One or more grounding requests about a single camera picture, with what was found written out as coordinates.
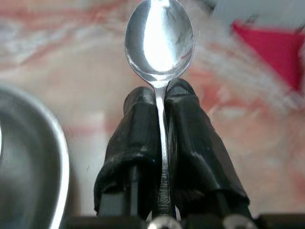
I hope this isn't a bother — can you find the silver metal spoon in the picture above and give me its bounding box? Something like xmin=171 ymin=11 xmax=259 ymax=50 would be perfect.
xmin=124 ymin=0 xmax=195 ymax=218

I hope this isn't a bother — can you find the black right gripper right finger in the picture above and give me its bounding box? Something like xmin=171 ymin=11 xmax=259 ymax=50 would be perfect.
xmin=164 ymin=78 xmax=254 ymax=217

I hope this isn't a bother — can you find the stainless steel bowl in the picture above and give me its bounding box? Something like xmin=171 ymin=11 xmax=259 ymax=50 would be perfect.
xmin=0 ymin=83 xmax=70 ymax=229

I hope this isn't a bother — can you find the red cloth napkin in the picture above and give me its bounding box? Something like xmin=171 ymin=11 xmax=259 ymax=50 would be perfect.
xmin=231 ymin=21 xmax=305 ymax=92

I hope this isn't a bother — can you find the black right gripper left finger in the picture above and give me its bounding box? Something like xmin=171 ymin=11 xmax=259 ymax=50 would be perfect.
xmin=93 ymin=86 xmax=163 ymax=217

